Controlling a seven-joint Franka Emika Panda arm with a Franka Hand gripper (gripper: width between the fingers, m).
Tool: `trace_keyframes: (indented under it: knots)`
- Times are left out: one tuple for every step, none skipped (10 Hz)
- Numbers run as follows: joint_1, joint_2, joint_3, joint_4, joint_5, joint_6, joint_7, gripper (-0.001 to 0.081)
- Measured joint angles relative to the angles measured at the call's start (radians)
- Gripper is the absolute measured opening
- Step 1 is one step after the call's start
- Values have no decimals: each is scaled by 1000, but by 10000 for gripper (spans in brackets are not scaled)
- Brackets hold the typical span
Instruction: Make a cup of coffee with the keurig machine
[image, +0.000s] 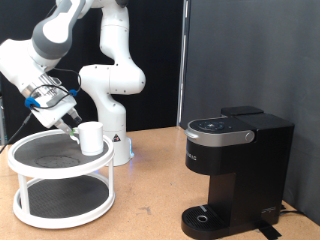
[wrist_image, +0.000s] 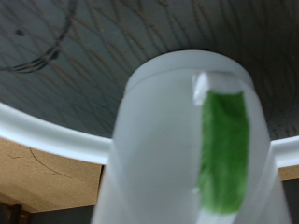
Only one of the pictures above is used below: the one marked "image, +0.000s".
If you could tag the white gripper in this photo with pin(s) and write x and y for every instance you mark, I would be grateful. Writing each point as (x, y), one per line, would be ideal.
(55, 111)

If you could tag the white mug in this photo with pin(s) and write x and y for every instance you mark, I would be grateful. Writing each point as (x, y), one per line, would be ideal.
(91, 140)

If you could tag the black Keurig coffee machine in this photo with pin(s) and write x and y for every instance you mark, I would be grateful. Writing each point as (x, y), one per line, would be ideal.
(246, 166)

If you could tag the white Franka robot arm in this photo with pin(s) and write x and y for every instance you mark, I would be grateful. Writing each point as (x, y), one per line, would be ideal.
(113, 80)

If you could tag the white two-tier turntable shelf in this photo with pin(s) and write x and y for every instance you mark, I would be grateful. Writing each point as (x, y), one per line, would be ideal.
(63, 196)

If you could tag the black curtain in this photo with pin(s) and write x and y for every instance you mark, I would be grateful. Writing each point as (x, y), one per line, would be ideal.
(156, 83)

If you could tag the dark gray backdrop panel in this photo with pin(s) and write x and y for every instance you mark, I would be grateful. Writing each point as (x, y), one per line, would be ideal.
(250, 50)

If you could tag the black tape strip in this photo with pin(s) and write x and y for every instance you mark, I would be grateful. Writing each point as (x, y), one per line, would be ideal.
(270, 231)

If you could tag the gray vertical frame post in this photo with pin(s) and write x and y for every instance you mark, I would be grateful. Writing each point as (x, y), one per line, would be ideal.
(2, 126)

